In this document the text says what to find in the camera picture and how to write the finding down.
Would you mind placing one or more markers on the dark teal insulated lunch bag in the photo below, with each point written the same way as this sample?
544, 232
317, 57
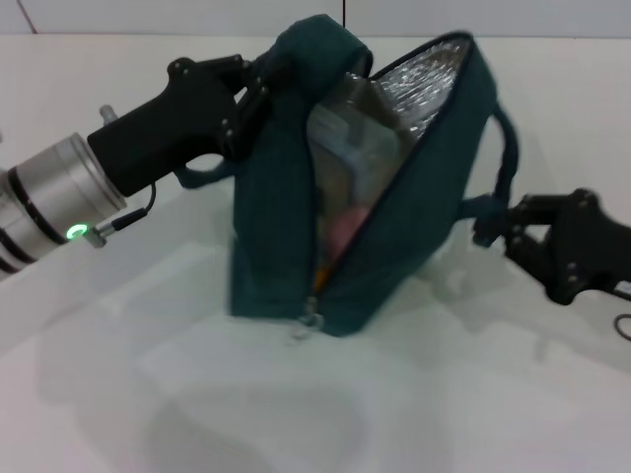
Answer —
419, 207

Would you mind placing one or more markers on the clear plastic food container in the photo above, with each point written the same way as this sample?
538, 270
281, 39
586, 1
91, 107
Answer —
335, 143

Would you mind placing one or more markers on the pink peach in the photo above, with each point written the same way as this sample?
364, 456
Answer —
347, 231

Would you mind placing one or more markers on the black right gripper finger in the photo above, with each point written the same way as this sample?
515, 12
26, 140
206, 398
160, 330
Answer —
537, 207
522, 246

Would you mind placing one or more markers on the silver left wrist connector post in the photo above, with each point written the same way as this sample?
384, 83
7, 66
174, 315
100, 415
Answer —
107, 113

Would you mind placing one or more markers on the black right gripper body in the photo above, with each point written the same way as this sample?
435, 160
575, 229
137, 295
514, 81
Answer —
586, 246

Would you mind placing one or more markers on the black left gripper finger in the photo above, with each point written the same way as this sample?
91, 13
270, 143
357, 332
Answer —
246, 74
244, 125

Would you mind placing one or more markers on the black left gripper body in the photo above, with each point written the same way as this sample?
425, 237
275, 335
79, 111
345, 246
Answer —
158, 133

